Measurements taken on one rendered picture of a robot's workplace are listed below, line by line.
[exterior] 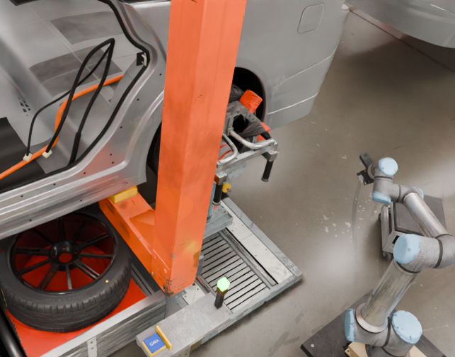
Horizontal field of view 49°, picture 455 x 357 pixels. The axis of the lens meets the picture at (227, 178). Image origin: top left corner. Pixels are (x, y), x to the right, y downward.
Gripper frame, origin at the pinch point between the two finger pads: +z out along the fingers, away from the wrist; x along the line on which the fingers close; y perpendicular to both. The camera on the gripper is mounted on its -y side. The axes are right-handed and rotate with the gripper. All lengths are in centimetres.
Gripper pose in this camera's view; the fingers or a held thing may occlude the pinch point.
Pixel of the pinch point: (359, 173)
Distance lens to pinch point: 288.5
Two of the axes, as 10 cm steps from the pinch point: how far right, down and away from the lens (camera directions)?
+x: 9.4, -3.1, 1.6
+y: 3.3, 9.4, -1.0
